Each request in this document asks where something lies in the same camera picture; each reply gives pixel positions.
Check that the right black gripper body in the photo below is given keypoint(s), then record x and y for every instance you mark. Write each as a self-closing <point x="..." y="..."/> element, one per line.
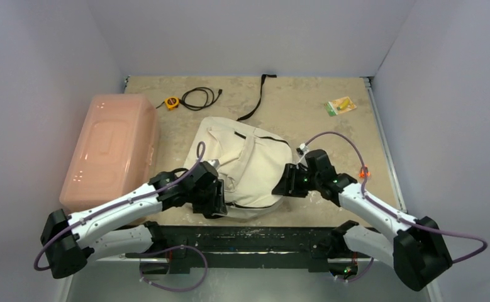
<point x="289" y="183"/>

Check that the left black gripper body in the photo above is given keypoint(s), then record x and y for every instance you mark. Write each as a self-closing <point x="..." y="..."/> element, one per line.
<point x="208" y="200"/>

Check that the beige canvas backpack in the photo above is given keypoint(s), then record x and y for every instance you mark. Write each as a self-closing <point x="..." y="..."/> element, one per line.
<point x="251" y="163"/>

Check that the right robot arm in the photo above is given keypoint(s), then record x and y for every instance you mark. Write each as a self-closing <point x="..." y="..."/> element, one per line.
<point x="412" y="247"/>

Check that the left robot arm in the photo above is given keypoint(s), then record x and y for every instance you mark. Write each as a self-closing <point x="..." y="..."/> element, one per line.
<point x="71" y="241"/>

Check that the orange small clip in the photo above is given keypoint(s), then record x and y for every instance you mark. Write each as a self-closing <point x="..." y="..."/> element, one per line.
<point x="364" y="172"/>

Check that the banana picture card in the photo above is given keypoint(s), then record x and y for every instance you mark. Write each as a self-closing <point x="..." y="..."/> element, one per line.
<point x="339" y="106"/>

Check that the yellow tape measure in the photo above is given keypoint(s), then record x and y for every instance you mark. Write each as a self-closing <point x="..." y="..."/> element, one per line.
<point x="172" y="103"/>

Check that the pink plastic storage box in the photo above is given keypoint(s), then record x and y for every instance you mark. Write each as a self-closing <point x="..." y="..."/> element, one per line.
<point x="114" y="153"/>

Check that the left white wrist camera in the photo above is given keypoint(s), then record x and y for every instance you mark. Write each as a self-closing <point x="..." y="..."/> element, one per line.
<point x="214" y="163"/>

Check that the black table front rail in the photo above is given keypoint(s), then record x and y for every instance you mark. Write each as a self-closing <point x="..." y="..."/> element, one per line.
<point x="316" y="249"/>

